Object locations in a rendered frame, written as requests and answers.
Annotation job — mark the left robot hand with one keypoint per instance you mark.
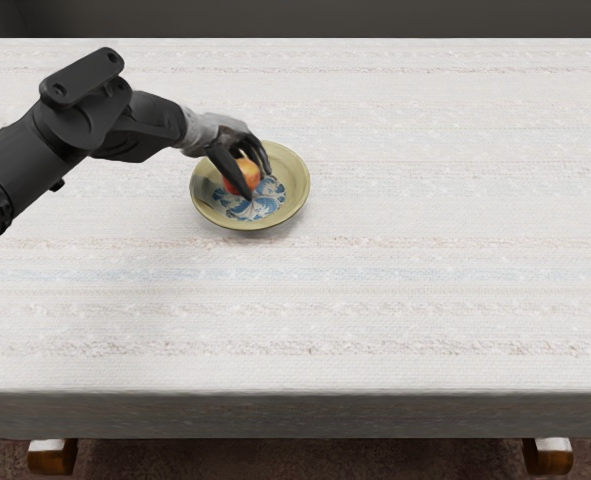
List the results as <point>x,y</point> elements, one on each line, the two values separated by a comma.
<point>210,132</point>

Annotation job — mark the red yellow apple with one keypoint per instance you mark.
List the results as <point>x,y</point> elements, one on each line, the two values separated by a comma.
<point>249,172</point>

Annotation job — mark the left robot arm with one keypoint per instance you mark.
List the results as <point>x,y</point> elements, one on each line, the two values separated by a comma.
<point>50,130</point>

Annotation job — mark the olive plate with blue pattern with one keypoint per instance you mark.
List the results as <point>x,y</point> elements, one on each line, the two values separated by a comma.
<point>285,190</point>

